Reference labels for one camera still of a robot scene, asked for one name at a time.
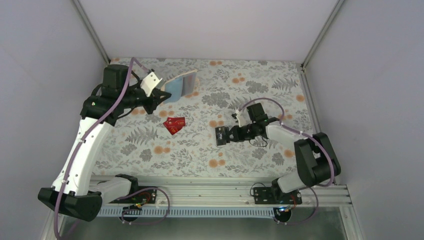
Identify red credit card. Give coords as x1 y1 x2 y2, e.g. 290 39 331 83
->
163 117 186 129
166 126 183 136

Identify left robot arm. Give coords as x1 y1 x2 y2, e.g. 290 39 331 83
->
37 64 171 222

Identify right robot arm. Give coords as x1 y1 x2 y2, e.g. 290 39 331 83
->
215 103 341 200

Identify floral patterned table mat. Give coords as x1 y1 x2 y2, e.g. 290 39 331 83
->
92 58 312 178

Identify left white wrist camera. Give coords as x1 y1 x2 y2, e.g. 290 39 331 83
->
140 69 163 97

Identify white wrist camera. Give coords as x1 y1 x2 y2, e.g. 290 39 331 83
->
140 69 163 97
231 109 247 128

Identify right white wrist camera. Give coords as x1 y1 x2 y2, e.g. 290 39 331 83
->
231 109 247 128

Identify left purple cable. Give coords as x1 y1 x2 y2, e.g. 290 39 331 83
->
52 57 170 240

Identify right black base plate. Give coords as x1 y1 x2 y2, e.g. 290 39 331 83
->
252 186 303 205

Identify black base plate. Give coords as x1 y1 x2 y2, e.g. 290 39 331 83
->
252 186 303 205
109 187 157 205

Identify aluminium mounting rail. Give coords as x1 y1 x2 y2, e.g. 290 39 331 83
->
54 182 352 208

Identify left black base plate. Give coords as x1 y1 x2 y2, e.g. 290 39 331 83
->
109 187 157 205

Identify grey slotted cable duct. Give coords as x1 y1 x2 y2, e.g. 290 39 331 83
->
64 206 282 219

